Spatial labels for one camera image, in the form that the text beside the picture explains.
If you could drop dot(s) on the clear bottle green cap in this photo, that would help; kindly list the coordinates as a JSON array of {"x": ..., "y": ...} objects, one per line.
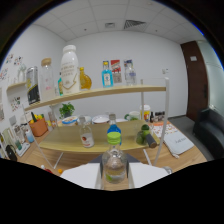
[{"x": 114, "y": 163}]

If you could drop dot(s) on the white bowl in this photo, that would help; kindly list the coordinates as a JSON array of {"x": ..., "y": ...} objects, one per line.
[{"x": 100, "y": 119}]

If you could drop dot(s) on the green potted plant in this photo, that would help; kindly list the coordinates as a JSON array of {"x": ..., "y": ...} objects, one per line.
[{"x": 67, "y": 109}]

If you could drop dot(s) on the dark brown cylinder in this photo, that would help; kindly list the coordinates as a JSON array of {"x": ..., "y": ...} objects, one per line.
[{"x": 151, "y": 140}]

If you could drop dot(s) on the teal bottle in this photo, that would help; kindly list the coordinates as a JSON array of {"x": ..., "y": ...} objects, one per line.
[{"x": 60, "y": 87}]

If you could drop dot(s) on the white notebook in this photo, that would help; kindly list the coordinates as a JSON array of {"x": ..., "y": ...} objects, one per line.
[{"x": 178, "y": 143}]

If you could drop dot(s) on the green mug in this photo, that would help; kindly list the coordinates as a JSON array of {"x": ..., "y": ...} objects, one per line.
[{"x": 132, "y": 116}]

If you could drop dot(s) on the amber bottle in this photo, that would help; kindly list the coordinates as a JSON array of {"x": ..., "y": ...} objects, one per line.
[{"x": 85, "y": 80}]

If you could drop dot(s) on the orange booklet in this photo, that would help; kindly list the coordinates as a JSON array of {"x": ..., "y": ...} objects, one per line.
[{"x": 163, "y": 128}]

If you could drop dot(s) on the glass jar with green limes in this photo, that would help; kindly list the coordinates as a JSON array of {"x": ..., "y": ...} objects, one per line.
[{"x": 142, "y": 135}]

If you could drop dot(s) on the small wooden wall shelf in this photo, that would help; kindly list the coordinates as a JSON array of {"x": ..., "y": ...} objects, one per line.
[{"x": 16, "y": 85}]

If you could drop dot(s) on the black bag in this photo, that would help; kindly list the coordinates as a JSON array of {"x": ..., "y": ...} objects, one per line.
[{"x": 11, "y": 153}]

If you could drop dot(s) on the dark brown door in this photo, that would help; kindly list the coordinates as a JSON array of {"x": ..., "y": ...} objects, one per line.
[{"x": 195, "y": 80}]

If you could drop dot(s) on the clear bottle blue cap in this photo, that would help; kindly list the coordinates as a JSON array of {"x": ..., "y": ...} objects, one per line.
[{"x": 130, "y": 75}]

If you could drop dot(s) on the two-tier wooden shelf rack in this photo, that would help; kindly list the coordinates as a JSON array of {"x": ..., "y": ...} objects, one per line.
[{"x": 86, "y": 138}]

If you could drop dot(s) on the orange basket with fruit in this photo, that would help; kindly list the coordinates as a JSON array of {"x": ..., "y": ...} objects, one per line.
[{"x": 39, "y": 127}]

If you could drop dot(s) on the printed paper bowl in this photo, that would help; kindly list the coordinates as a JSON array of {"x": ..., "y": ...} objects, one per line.
[{"x": 69, "y": 120}]

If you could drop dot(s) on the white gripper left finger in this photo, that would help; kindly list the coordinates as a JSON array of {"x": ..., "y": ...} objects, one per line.
[{"x": 83, "y": 175}]

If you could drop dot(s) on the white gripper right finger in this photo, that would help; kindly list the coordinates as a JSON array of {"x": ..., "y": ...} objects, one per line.
[{"x": 146, "y": 173}]

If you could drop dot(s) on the red and white box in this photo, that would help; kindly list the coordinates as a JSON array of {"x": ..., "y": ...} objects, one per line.
[{"x": 116, "y": 73}]

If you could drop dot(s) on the clear bottle orange cap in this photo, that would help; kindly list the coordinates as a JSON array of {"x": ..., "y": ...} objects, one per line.
[{"x": 60, "y": 171}]

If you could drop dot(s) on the clear bottle red label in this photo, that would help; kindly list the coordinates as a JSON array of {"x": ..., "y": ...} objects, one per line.
[{"x": 87, "y": 138}]

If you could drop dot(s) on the small white blue bottle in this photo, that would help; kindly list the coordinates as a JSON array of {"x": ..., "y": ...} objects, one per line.
[{"x": 30, "y": 136}]

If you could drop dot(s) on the black chair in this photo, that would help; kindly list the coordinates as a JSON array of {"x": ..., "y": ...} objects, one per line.
[{"x": 210, "y": 133}]

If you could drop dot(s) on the large white bottle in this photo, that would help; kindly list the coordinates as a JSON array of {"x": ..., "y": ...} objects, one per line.
[{"x": 70, "y": 71}]

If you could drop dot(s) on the glass jar wooden lid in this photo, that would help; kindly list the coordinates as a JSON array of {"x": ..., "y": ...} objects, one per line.
[{"x": 47, "y": 81}]

